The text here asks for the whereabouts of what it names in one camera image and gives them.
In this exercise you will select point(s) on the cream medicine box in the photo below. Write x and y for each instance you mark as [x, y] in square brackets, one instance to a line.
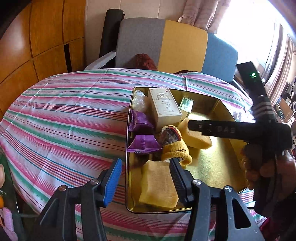
[165, 110]

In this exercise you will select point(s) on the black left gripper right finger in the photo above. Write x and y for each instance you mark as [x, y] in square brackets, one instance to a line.
[233, 219]

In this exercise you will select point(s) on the pink heart object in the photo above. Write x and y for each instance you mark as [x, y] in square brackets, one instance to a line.
[2, 175]

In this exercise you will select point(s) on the small green white box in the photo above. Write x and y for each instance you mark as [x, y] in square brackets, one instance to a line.
[186, 104]

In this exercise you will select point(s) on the black rolled mat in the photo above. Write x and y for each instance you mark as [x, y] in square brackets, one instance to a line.
[110, 31]

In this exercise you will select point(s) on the yellow knit sock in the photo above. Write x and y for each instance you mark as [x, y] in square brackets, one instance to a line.
[174, 146]

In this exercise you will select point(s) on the grey yellow blue headboard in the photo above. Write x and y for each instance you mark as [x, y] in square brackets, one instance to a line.
[174, 47]

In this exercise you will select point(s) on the green glass side table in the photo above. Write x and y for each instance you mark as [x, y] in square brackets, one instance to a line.
[10, 200]

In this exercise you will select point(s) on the gold tin box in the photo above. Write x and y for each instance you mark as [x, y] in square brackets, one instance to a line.
[217, 166]

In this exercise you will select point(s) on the orange fruit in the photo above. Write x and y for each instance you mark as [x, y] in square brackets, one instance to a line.
[1, 202]

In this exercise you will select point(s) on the pink curtain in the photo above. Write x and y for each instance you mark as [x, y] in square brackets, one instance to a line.
[204, 14]

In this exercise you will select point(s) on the striped bed sheet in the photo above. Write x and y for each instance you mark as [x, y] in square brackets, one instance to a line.
[66, 129]

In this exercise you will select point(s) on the yellow sponge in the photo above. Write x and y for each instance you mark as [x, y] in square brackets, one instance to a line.
[193, 139]
[157, 185]

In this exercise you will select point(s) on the pink hair roller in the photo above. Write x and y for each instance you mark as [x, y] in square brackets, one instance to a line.
[6, 215]

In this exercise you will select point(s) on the person's right hand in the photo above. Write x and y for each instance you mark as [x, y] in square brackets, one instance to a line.
[284, 165]

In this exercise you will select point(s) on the white plastic bag bundle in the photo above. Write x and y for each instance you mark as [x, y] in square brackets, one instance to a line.
[140, 102]

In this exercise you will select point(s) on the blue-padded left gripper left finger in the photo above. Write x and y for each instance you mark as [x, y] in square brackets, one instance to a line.
[57, 220]

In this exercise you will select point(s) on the wooden side shelf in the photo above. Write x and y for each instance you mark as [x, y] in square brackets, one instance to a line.
[280, 89]

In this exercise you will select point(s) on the purple foil packet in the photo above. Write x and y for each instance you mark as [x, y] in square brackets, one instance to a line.
[140, 123]
[144, 144]

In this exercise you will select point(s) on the wooden wardrobe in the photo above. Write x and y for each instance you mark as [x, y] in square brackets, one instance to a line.
[46, 38]

